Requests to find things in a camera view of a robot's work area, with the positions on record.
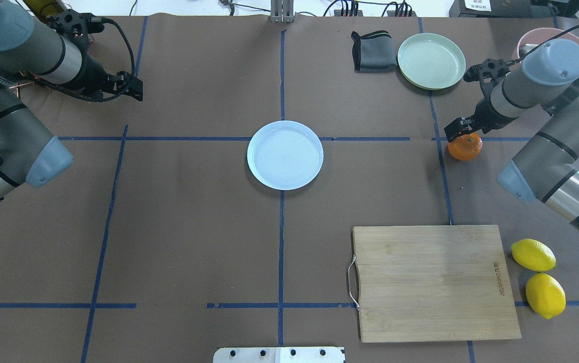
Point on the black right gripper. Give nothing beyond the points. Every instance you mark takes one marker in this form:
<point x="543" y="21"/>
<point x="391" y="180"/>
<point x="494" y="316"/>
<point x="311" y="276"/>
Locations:
<point x="481" y="117"/>

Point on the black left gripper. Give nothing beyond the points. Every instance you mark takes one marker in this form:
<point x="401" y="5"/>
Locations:
<point x="91" y="71"/>

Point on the orange mandarin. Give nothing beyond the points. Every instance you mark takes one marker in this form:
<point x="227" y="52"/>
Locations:
<point x="466" y="147"/>

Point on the light blue plate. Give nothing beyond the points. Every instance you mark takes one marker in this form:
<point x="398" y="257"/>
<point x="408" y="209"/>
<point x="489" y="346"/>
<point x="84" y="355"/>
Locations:
<point x="285" y="155"/>

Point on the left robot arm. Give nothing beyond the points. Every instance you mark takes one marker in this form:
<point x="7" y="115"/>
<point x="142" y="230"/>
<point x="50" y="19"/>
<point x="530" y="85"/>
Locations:
<point x="29" y="152"/>

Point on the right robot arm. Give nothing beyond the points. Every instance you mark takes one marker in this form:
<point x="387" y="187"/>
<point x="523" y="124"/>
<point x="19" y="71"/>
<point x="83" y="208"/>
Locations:
<point x="548" y="76"/>

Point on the mint green plate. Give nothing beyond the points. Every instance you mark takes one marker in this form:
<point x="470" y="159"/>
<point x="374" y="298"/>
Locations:
<point x="431" y="61"/>

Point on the dark grey folded cloth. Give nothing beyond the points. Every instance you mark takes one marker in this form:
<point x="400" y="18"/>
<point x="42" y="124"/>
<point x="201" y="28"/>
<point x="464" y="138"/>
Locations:
<point x="374" y="52"/>

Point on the pink bowl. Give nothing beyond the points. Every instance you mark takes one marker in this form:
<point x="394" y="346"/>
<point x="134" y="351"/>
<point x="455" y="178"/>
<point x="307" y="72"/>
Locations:
<point x="538" y="36"/>

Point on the yellow lemon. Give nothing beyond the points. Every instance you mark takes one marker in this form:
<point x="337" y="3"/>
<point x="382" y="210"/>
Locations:
<point x="545" y="295"/>
<point x="533" y="255"/>

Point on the bamboo cutting board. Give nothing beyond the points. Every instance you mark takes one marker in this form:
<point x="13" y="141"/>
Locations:
<point x="433" y="283"/>

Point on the copper wire bottle rack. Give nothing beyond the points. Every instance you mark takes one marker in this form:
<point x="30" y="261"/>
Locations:
<point x="22" y="83"/>

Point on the aluminium frame post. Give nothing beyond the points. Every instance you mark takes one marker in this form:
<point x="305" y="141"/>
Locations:
<point x="282" y="11"/>

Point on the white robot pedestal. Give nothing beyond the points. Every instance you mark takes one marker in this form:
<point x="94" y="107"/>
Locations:
<point x="280" y="354"/>

